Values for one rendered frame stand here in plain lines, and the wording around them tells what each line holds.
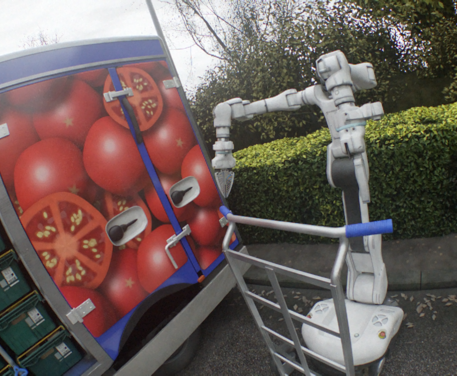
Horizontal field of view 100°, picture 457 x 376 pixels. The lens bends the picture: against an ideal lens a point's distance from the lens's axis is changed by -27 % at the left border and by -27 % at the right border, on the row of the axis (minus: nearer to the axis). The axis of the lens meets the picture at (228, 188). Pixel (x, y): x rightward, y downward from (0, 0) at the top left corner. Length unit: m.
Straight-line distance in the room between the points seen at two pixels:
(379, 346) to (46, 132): 2.09
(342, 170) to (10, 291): 1.91
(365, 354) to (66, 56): 2.39
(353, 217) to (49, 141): 1.71
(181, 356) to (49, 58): 2.28
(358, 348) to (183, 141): 1.77
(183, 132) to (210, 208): 0.62
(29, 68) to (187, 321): 1.95
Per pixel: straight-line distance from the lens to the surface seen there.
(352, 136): 0.66
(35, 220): 1.46
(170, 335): 1.93
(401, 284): 2.22
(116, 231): 1.56
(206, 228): 2.01
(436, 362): 1.86
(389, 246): 2.56
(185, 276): 1.90
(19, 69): 1.69
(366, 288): 1.77
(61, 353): 1.81
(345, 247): 0.74
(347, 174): 1.38
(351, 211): 1.50
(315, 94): 1.44
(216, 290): 2.14
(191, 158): 2.00
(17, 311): 1.68
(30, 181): 1.47
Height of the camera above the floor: 1.59
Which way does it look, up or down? 14 degrees down
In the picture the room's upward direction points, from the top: 22 degrees counter-clockwise
